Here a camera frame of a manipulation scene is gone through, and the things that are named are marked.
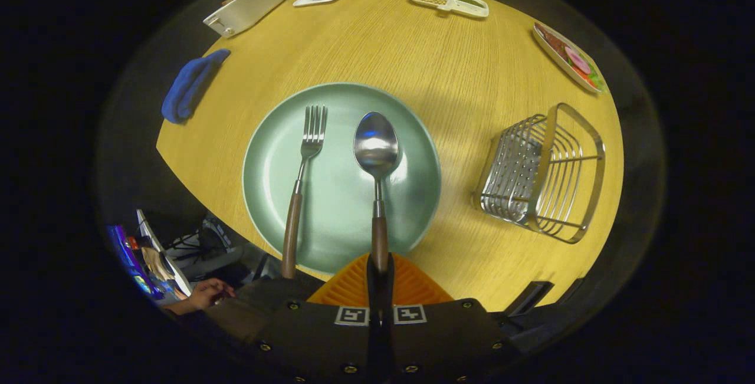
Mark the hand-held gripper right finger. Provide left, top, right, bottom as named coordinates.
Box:
left=380, top=252, right=523, bottom=384

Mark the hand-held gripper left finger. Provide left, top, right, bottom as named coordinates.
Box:
left=249, top=252, right=381, bottom=384

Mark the wooden handled metal fork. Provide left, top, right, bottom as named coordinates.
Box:
left=281, top=105, right=328, bottom=280

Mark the wooden handled metal spoon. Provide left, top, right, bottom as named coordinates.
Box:
left=353, top=111, right=401, bottom=274

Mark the green round plate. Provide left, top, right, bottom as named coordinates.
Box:
left=242, top=82, right=442, bottom=275

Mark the white laptop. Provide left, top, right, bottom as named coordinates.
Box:
left=136, top=209, right=193, bottom=297

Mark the tan object on laptop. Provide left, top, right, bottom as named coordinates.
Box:
left=142, top=247, right=175, bottom=282

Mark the blue lit screen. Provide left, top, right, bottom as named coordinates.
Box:
left=107, top=225, right=163, bottom=301

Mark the blue folded cloth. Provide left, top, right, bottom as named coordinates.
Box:
left=161, top=48, right=231, bottom=124

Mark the white plate of food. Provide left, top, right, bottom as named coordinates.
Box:
left=532, top=22, right=608, bottom=94

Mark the white divided condiment dish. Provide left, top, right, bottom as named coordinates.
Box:
left=407, top=0, right=490, bottom=19

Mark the white toaster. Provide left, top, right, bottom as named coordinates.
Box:
left=202, top=0, right=287, bottom=39

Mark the black table bracket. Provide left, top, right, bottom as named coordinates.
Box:
left=504, top=281, right=555, bottom=317
left=557, top=278, right=586, bottom=306

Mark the metal wire basket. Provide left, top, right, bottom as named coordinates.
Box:
left=473, top=103, right=606, bottom=245

